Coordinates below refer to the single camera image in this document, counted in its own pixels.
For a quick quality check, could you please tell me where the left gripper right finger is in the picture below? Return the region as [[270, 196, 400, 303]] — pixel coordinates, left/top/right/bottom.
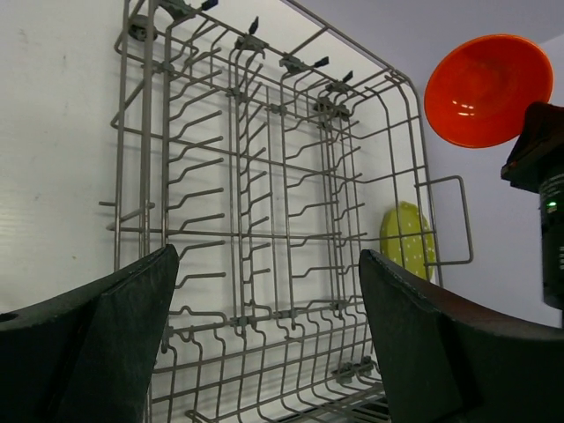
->
[[359, 249, 563, 422]]

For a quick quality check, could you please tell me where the grey wire dish rack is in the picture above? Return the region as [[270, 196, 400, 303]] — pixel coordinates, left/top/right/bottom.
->
[[98, 0, 475, 423]]

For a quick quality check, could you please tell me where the green dotted plate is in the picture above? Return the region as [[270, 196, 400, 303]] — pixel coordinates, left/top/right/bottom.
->
[[380, 201, 436, 281]]

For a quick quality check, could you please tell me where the orange bowl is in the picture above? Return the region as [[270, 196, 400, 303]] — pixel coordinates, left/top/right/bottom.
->
[[424, 33, 554, 149]]

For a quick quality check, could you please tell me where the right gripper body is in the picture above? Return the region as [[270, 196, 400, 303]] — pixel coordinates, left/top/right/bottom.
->
[[501, 102, 563, 310]]

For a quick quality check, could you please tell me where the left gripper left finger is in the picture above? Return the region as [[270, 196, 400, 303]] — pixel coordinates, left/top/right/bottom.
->
[[1, 245, 179, 422]]

